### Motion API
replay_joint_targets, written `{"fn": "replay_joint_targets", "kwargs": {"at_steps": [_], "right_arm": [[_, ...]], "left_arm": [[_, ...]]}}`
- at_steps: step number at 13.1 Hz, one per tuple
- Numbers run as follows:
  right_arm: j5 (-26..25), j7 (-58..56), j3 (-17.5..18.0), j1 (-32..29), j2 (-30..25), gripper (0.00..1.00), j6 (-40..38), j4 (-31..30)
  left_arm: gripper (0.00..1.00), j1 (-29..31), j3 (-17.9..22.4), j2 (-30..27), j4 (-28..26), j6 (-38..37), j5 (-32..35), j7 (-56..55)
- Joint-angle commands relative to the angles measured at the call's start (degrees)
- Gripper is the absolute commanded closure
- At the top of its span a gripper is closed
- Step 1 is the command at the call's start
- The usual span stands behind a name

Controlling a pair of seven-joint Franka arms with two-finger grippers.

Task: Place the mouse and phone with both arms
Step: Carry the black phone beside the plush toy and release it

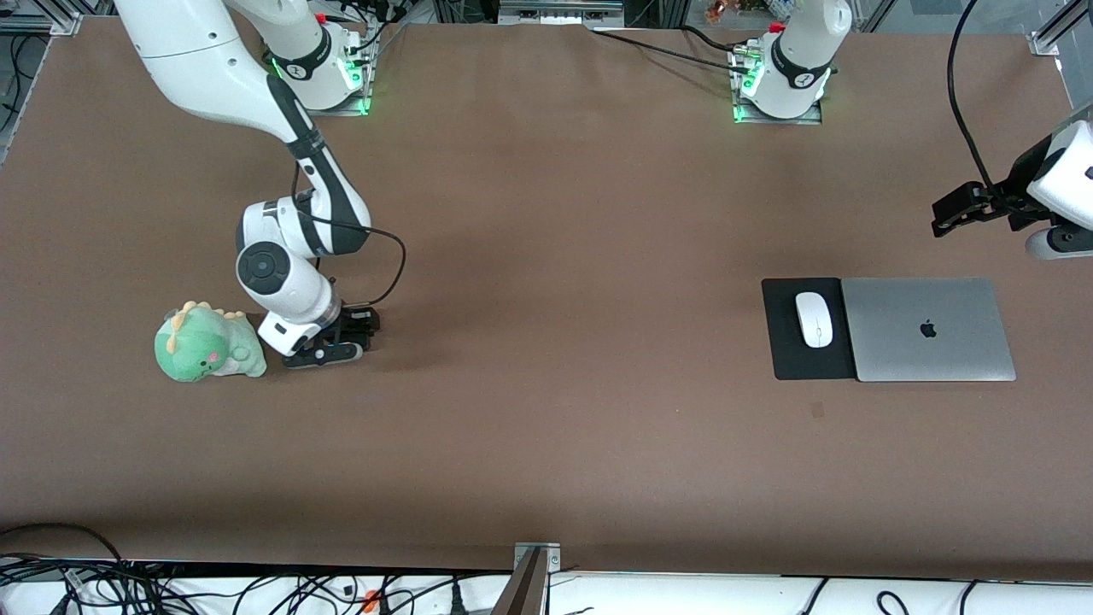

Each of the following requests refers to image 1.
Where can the black mouse pad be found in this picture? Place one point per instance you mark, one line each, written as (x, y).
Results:
(781, 333)

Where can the aluminium frame profile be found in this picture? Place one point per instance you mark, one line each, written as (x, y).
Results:
(43, 13)
(1049, 34)

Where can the white computer mouse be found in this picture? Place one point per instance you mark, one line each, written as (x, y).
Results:
(814, 319)

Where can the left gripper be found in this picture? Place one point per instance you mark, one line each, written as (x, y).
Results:
(1018, 193)

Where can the green dinosaur plush toy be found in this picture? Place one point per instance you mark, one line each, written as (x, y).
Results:
(201, 346)

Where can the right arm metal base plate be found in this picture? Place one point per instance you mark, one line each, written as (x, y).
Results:
(354, 108)

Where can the grey metal rail unit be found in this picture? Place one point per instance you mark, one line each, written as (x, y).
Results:
(559, 10)

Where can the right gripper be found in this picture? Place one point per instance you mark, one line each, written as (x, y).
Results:
(354, 322)

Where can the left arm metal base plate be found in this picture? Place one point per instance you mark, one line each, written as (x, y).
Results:
(815, 117)

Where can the grey closed laptop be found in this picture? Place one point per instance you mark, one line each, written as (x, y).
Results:
(926, 342)

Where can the metal table edge bracket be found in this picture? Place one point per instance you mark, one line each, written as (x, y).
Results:
(531, 581)

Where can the small orange connector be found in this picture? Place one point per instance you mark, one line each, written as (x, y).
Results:
(370, 600)

